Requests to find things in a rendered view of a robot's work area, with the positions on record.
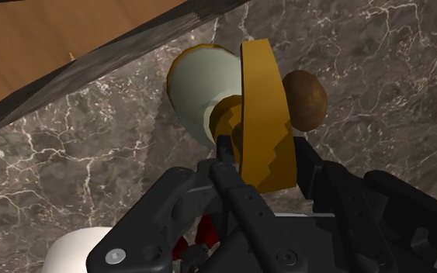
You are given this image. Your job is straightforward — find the brown potato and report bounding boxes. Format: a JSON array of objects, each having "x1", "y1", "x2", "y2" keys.
[{"x1": 281, "y1": 69, "x2": 328, "y2": 133}]

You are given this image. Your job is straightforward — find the white round object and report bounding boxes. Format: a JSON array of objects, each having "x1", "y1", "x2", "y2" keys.
[{"x1": 41, "y1": 226, "x2": 114, "y2": 273}]

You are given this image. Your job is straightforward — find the yellow bowl with pale inside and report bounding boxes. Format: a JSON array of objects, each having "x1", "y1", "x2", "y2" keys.
[{"x1": 166, "y1": 43, "x2": 244, "y2": 149}]

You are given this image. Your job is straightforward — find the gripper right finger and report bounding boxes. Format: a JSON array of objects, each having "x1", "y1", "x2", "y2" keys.
[{"x1": 293, "y1": 136, "x2": 437, "y2": 273}]

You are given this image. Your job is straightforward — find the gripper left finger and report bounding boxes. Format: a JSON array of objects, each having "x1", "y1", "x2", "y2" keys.
[{"x1": 85, "y1": 133, "x2": 292, "y2": 273}]

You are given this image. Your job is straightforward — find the red object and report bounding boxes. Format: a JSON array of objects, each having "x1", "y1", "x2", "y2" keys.
[{"x1": 171, "y1": 214, "x2": 220, "y2": 263}]

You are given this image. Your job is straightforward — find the yellow cup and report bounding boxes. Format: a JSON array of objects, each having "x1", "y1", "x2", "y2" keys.
[{"x1": 208, "y1": 37, "x2": 299, "y2": 195}]

